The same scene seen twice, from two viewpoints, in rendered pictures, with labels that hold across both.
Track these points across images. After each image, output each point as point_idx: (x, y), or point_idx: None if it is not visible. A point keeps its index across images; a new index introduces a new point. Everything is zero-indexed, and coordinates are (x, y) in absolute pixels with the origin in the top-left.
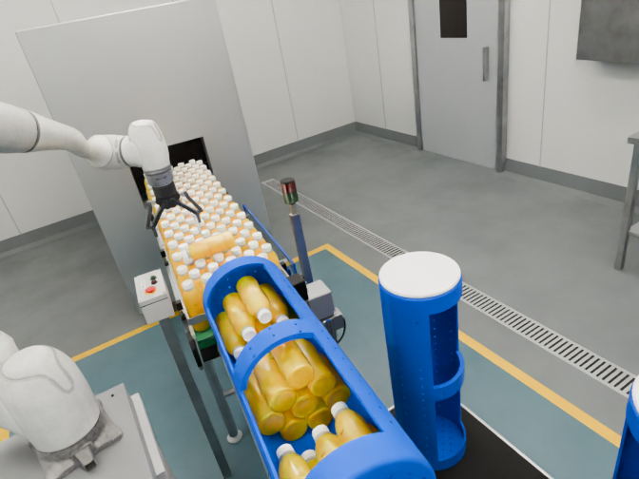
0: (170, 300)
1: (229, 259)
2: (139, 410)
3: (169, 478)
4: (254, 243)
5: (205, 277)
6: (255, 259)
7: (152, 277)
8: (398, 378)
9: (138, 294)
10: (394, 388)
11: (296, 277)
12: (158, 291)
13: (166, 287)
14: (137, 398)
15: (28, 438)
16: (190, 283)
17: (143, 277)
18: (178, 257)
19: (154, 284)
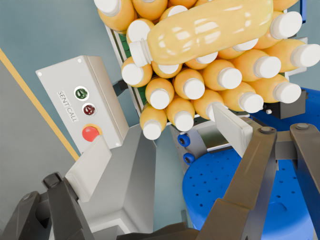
0: (120, 114)
1: (229, 85)
2: (126, 232)
3: (143, 206)
4: (292, 33)
5: (183, 127)
6: (303, 237)
7: (80, 97)
8: (283, 130)
9: (71, 133)
10: (272, 117)
11: (298, 101)
12: (105, 137)
13: (103, 72)
14: (121, 223)
15: None
16: (158, 136)
17: (57, 81)
18: (112, 12)
19: (92, 115)
